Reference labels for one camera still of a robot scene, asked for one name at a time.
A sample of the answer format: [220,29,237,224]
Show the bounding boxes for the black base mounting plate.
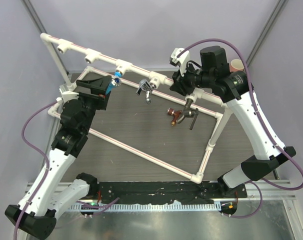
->
[96,181,248,205]

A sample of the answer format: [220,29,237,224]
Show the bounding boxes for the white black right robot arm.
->
[169,45,296,198]

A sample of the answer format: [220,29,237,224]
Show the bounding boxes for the slotted cable duct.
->
[66,201,222,212]

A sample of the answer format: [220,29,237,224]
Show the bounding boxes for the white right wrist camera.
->
[169,48,190,77]

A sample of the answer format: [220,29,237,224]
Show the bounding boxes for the pink ceramic mug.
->
[229,59,245,72]

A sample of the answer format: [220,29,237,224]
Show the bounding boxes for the white PVC pipe frame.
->
[48,35,232,184]

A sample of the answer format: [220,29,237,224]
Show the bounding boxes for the chrome metal faucet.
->
[136,79,156,104]

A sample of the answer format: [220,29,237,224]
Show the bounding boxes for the blue plastic faucet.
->
[106,71,122,94]

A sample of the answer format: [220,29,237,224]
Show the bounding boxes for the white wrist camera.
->
[169,48,190,77]
[59,84,79,103]

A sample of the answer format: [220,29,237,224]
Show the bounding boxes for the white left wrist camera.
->
[59,84,79,103]

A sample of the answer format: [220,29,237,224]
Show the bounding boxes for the brown plastic faucet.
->
[167,108,182,126]

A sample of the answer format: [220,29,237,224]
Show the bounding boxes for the aluminium corner profile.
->
[20,0,70,83]
[246,0,289,66]

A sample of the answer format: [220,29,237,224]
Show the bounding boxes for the aluminium corner profile left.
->
[20,0,70,83]

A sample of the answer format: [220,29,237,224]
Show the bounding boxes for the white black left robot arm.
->
[4,75,112,240]

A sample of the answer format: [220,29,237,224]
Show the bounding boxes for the grey plastic faucet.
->
[176,99,199,130]

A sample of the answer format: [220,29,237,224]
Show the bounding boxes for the aluminium corner profile right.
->
[246,0,289,66]

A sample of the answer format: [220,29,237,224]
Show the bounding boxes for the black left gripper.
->
[75,76,112,133]

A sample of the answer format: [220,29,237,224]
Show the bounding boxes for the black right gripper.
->
[169,61,214,97]

